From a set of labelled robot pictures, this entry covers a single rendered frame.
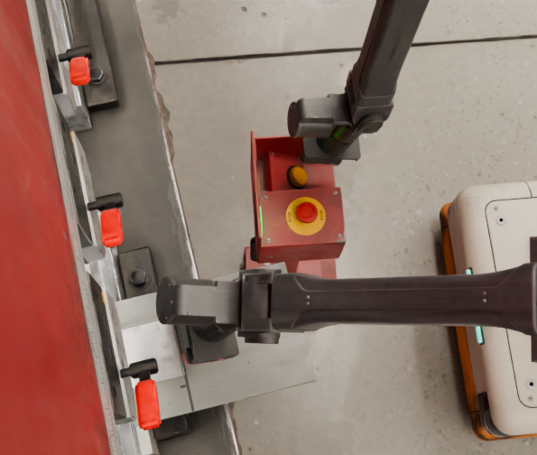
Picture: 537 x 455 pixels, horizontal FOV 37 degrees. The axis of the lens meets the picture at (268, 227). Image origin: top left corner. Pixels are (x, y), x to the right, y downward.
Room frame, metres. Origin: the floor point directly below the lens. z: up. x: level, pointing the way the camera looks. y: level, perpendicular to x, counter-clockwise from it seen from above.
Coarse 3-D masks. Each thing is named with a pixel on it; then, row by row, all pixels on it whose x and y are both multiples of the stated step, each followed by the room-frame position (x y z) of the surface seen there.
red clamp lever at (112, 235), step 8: (96, 200) 0.29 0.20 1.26; (104, 200) 0.29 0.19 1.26; (112, 200) 0.29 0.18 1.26; (120, 200) 0.29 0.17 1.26; (88, 208) 0.28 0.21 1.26; (96, 208) 0.28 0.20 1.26; (104, 208) 0.28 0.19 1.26; (112, 208) 0.27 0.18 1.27; (104, 216) 0.26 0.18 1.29; (112, 216) 0.26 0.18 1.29; (120, 216) 0.26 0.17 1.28; (104, 224) 0.25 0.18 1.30; (112, 224) 0.25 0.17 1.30; (120, 224) 0.25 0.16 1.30; (104, 232) 0.23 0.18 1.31; (112, 232) 0.23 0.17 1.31; (120, 232) 0.24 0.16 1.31; (104, 240) 0.22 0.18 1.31; (112, 240) 0.23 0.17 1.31; (120, 240) 0.23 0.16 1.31
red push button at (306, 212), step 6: (300, 204) 0.46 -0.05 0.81; (306, 204) 0.46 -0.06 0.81; (312, 204) 0.46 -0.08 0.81; (300, 210) 0.44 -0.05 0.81; (306, 210) 0.44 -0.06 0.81; (312, 210) 0.45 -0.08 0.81; (300, 216) 0.43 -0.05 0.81; (306, 216) 0.43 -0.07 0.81; (312, 216) 0.44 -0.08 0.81; (306, 222) 0.42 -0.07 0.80
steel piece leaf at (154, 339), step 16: (128, 336) 0.17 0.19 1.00; (144, 336) 0.17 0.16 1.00; (160, 336) 0.17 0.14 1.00; (176, 336) 0.17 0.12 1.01; (128, 352) 0.15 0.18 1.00; (144, 352) 0.15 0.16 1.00; (160, 352) 0.15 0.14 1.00; (176, 352) 0.15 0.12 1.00; (160, 368) 0.13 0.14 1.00; (176, 368) 0.13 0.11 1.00
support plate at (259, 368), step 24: (120, 312) 0.20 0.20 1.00; (144, 312) 0.20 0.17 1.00; (288, 336) 0.19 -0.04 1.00; (240, 360) 0.15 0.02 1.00; (264, 360) 0.15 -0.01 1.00; (288, 360) 0.15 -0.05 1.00; (168, 384) 0.11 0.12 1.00; (192, 384) 0.11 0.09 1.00; (216, 384) 0.11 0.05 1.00; (240, 384) 0.11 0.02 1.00; (264, 384) 0.12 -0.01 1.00; (288, 384) 0.12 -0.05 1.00; (168, 408) 0.07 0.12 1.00
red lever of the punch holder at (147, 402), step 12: (144, 360) 0.11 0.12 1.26; (156, 360) 0.11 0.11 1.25; (120, 372) 0.09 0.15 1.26; (132, 372) 0.09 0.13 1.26; (144, 372) 0.09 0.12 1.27; (156, 372) 0.09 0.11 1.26; (144, 384) 0.08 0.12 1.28; (144, 396) 0.06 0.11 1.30; (156, 396) 0.07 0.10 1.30; (144, 408) 0.05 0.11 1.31; (156, 408) 0.05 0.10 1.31; (144, 420) 0.04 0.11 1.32; (156, 420) 0.04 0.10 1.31
